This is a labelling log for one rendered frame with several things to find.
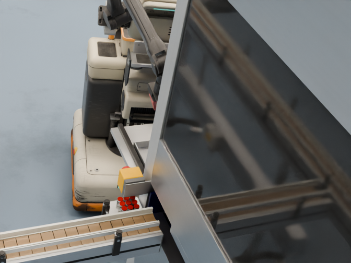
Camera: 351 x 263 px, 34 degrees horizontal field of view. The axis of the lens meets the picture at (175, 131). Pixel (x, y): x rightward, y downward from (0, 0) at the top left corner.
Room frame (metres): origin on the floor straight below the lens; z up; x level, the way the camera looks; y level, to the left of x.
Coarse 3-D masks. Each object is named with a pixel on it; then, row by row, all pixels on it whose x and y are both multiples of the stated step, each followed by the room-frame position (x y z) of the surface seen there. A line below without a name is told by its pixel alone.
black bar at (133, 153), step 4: (120, 124) 1.86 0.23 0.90; (120, 128) 1.83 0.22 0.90; (124, 128) 1.83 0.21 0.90; (120, 132) 1.82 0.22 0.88; (124, 132) 1.81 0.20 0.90; (124, 136) 1.79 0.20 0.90; (124, 140) 1.78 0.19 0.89; (128, 140) 1.77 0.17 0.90; (128, 144) 1.74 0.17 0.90; (132, 144) 1.75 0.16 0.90; (128, 148) 1.73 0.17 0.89; (132, 148) 1.72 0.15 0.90; (132, 152) 1.70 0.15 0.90; (136, 152) 1.71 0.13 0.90; (132, 156) 1.69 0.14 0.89; (136, 156) 1.68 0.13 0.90; (136, 160) 1.66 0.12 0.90; (140, 160) 1.66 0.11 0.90; (136, 164) 1.65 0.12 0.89; (140, 164) 1.64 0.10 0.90; (140, 168) 1.62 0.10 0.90
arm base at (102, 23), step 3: (99, 6) 2.23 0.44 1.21; (102, 6) 2.23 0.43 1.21; (105, 6) 2.24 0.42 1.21; (99, 9) 2.22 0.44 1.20; (102, 9) 2.22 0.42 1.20; (99, 12) 2.21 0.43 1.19; (102, 12) 2.22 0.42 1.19; (99, 15) 2.21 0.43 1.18; (102, 15) 2.21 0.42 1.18; (99, 18) 2.20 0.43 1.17; (102, 18) 2.20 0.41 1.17; (99, 21) 2.20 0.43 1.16; (102, 21) 2.20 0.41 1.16; (99, 24) 2.18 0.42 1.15; (102, 24) 2.19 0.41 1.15; (105, 24) 2.19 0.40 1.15; (120, 27) 2.22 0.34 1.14
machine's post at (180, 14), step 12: (180, 0) 1.47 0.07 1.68; (180, 12) 1.46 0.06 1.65; (180, 24) 1.45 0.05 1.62; (180, 36) 1.43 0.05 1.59; (168, 48) 1.48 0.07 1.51; (180, 48) 1.44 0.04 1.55; (168, 60) 1.47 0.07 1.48; (168, 72) 1.46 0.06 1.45; (168, 84) 1.44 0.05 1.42; (168, 96) 1.43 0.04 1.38; (156, 108) 1.49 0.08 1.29; (156, 120) 1.47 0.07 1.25; (156, 132) 1.46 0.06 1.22; (156, 144) 1.44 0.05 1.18; (144, 204) 1.44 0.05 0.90
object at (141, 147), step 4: (144, 140) 1.77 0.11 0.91; (148, 140) 1.77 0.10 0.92; (136, 144) 1.75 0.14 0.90; (140, 144) 1.76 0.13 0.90; (144, 144) 1.77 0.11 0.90; (148, 144) 1.78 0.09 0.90; (136, 148) 1.72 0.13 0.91; (140, 148) 1.76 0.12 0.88; (144, 148) 1.76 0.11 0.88; (140, 152) 1.69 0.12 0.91; (144, 152) 1.74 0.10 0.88; (140, 156) 1.68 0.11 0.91; (144, 156) 1.71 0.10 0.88; (144, 160) 1.69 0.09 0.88; (144, 164) 1.64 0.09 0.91; (144, 168) 1.63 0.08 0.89
